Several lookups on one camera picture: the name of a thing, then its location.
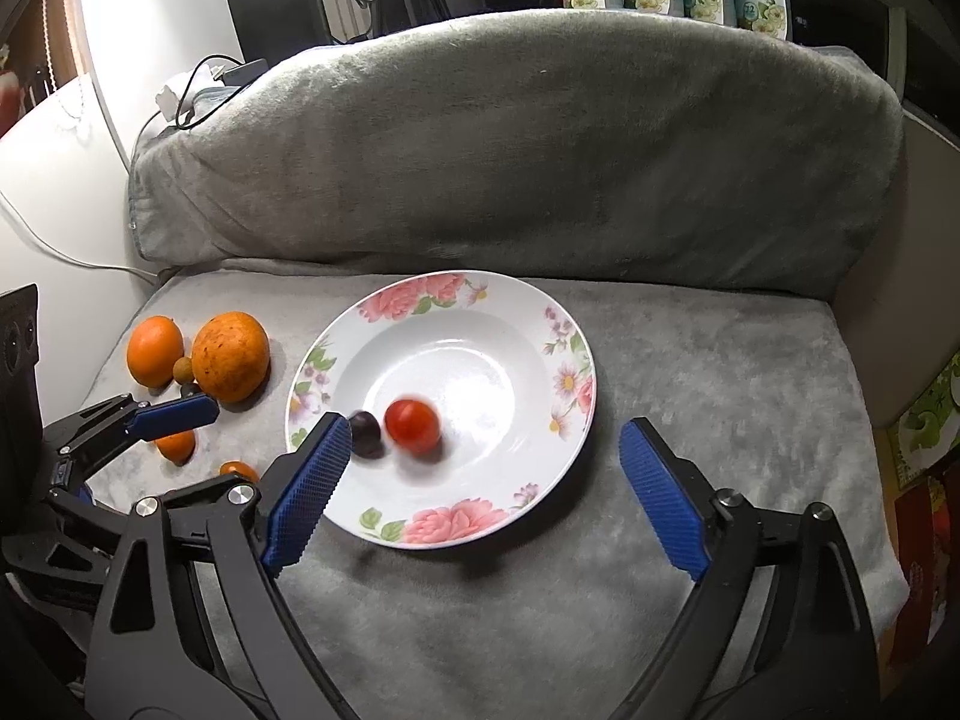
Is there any small orange kumquat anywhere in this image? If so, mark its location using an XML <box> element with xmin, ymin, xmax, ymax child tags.
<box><xmin>218</xmin><ymin>460</ymin><xmax>259</xmax><ymax>483</ymax></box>

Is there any black cable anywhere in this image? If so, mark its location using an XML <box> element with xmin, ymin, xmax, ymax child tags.
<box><xmin>172</xmin><ymin>52</ymin><xmax>272</xmax><ymax>132</ymax></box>

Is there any small orange tangerine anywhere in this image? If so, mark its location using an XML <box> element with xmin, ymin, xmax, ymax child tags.
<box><xmin>155</xmin><ymin>431</ymin><xmax>197</xmax><ymax>466</ymax></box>

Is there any red tomato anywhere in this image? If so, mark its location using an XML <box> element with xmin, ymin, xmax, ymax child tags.
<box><xmin>384</xmin><ymin>398</ymin><xmax>441</xmax><ymax>455</ymax></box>

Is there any dark plum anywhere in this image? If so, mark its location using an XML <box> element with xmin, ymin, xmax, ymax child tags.
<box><xmin>348</xmin><ymin>411</ymin><xmax>384</xmax><ymax>460</ymax></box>

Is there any small brown longan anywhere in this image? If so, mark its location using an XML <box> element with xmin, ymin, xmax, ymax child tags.
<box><xmin>172</xmin><ymin>356</ymin><xmax>194</xmax><ymax>387</ymax></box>

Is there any grey cushion backrest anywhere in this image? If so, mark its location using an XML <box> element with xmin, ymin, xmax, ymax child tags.
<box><xmin>128</xmin><ymin>10</ymin><xmax>903</xmax><ymax>299</ymax></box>

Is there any floral white plate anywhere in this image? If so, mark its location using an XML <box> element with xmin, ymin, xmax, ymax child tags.
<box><xmin>285</xmin><ymin>271</ymin><xmax>597</xmax><ymax>551</ymax></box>

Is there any speckled large orange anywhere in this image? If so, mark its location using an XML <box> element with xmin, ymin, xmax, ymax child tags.
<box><xmin>192</xmin><ymin>312</ymin><xmax>270</xmax><ymax>405</ymax></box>

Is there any smooth large orange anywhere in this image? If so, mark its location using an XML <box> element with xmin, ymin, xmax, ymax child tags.
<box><xmin>125</xmin><ymin>316</ymin><xmax>184</xmax><ymax>388</ymax></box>

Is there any white cable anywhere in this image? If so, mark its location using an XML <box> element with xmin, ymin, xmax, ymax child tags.
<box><xmin>0</xmin><ymin>190</ymin><xmax>163</xmax><ymax>280</ymax></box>

